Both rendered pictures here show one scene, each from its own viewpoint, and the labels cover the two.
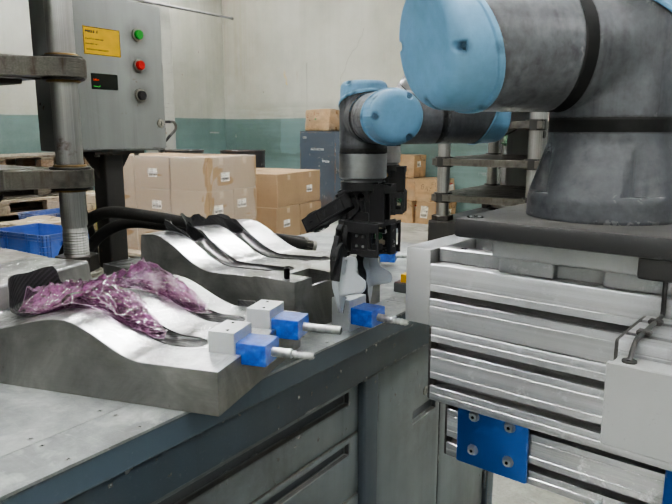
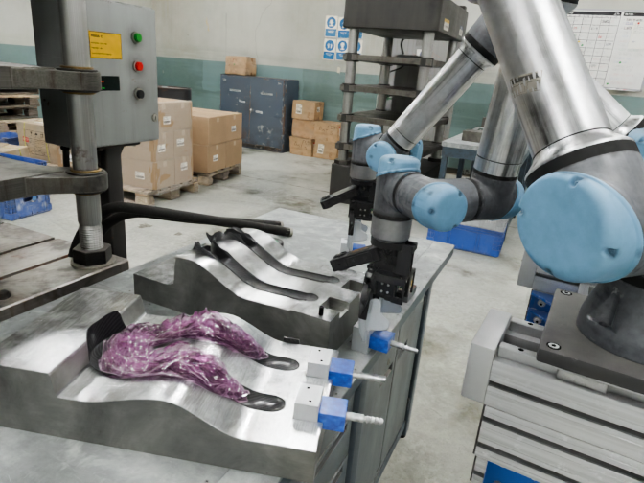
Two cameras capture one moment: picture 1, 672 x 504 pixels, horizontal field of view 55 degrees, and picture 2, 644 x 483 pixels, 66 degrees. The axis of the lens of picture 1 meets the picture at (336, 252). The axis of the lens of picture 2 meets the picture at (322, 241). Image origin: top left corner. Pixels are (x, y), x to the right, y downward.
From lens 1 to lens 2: 0.37 m
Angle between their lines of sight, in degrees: 14
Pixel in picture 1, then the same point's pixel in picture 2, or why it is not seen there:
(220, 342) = (305, 412)
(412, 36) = (542, 214)
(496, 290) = (553, 393)
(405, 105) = (456, 202)
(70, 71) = (88, 85)
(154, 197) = not seen: hidden behind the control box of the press
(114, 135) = (116, 131)
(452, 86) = (587, 276)
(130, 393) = (229, 461)
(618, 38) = not seen: outside the picture
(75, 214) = (92, 214)
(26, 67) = (45, 80)
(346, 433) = not seen: hidden behind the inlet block
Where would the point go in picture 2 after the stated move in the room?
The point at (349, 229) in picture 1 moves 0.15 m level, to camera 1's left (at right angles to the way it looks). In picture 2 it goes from (378, 279) to (299, 279)
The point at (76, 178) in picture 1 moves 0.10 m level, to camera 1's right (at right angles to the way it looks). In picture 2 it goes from (94, 183) to (135, 185)
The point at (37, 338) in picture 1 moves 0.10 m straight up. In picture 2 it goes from (138, 412) to (134, 350)
